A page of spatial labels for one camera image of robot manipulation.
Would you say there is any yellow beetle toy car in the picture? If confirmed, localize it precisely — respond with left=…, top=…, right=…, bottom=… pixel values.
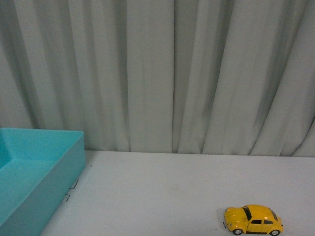
left=223, top=204, right=284, bottom=236

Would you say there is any grey pleated curtain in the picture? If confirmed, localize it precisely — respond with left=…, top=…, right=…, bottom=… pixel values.
left=0, top=0, right=315, bottom=157

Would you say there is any turquoise plastic storage box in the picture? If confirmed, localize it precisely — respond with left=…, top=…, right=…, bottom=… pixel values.
left=0, top=128, right=85, bottom=236

